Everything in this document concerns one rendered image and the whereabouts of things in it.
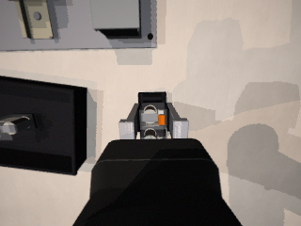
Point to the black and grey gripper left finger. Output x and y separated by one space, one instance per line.
129 127

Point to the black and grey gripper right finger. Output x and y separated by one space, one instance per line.
176 126

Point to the black rectangular tray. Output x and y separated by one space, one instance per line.
60 139

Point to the grey mounting plate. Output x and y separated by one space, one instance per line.
27 25

